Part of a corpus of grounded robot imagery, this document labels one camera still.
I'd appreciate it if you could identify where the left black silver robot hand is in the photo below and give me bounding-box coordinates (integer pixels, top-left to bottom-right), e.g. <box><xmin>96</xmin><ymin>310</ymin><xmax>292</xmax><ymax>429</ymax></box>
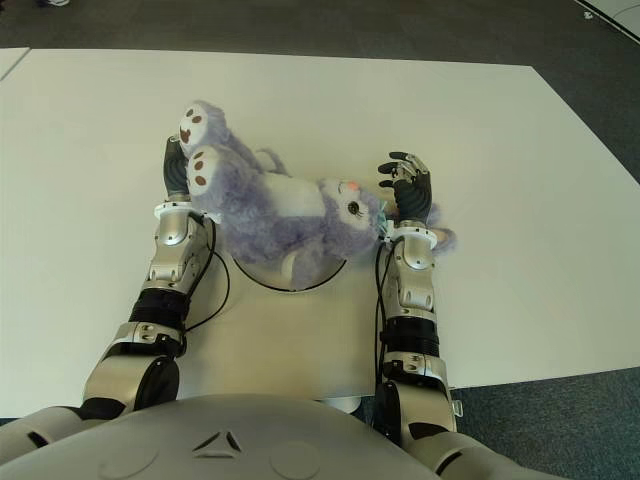
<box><xmin>163</xmin><ymin>133</ymin><xmax>194</xmax><ymax>201</ymax></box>

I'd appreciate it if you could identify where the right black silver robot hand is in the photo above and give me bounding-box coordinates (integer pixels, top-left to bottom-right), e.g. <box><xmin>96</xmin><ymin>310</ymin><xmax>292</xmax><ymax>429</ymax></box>
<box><xmin>377</xmin><ymin>151</ymin><xmax>434</xmax><ymax>221</ymax></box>

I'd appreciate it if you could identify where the purple plush rabbit doll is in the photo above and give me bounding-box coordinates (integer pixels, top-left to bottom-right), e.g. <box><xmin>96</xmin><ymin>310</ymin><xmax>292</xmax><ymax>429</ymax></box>
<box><xmin>177</xmin><ymin>101</ymin><xmax>459</xmax><ymax>293</ymax></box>

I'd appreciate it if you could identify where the white plate with black rim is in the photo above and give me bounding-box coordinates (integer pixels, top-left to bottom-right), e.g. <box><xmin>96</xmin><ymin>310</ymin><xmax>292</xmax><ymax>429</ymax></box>
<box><xmin>234</xmin><ymin>254</ymin><xmax>349</xmax><ymax>293</ymax></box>

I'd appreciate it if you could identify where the grey robot torso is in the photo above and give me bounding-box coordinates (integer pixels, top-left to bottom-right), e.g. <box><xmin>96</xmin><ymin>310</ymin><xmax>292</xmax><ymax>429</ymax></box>
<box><xmin>0</xmin><ymin>392</ymin><xmax>451</xmax><ymax>480</ymax></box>

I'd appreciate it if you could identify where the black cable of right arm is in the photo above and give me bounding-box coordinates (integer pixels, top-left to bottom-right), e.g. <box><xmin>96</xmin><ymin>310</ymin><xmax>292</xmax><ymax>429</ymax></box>
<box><xmin>372</xmin><ymin>239</ymin><xmax>396</xmax><ymax>431</ymax></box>

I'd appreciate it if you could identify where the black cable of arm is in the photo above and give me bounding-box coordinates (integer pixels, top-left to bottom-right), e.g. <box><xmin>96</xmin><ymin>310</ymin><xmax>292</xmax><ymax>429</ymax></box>
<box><xmin>184</xmin><ymin>219</ymin><xmax>231</xmax><ymax>334</ymax></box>
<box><xmin>372</xmin><ymin>239</ymin><xmax>396</xmax><ymax>431</ymax></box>

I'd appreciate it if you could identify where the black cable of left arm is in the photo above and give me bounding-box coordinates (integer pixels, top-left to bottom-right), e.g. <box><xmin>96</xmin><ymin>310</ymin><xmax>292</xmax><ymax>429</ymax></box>
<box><xmin>184</xmin><ymin>219</ymin><xmax>231</xmax><ymax>334</ymax></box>

